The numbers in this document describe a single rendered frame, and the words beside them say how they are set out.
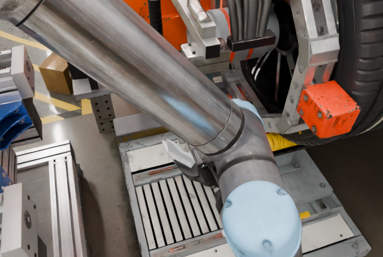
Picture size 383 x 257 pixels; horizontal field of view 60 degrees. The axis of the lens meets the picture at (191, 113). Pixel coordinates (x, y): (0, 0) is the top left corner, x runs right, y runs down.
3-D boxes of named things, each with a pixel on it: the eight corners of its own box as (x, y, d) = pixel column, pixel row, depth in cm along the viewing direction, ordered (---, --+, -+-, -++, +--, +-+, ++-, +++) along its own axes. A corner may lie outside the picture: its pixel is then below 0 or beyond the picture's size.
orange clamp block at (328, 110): (325, 103, 74) (350, 132, 68) (293, 110, 72) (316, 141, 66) (334, 78, 69) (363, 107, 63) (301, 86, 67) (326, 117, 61)
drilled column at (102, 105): (118, 129, 178) (104, 66, 148) (99, 134, 176) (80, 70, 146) (115, 117, 185) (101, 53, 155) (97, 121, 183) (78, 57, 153)
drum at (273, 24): (276, 65, 90) (286, 17, 80) (200, 80, 85) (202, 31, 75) (253, 37, 99) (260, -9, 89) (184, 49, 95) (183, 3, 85)
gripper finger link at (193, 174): (183, 145, 62) (222, 161, 57) (185, 151, 63) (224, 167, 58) (168, 165, 60) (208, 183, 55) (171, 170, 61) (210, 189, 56)
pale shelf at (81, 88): (118, 92, 136) (117, 86, 134) (75, 101, 132) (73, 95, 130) (105, 37, 165) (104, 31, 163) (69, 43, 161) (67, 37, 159)
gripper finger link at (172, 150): (155, 125, 61) (195, 140, 56) (166, 143, 66) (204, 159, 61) (145, 137, 60) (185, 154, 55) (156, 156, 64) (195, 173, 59)
